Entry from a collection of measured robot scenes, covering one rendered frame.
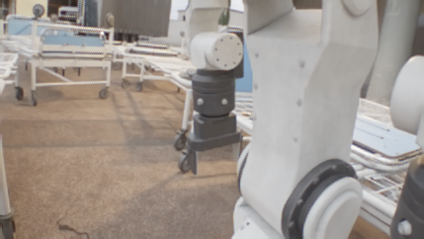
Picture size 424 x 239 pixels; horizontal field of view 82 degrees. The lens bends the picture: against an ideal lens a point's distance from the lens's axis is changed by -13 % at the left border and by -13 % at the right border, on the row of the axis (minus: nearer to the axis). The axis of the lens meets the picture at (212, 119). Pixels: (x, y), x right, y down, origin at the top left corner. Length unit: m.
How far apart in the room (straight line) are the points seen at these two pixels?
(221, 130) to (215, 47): 0.18
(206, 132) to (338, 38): 0.34
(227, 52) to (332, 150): 0.24
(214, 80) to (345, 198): 0.30
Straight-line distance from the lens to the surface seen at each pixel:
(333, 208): 0.38
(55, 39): 3.14
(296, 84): 0.33
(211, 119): 0.55
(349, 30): 0.32
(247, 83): 1.79
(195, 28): 0.57
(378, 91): 5.46
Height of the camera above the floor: 0.81
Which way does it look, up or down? 16 degrees down
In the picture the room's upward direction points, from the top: 9 degrees clockwise
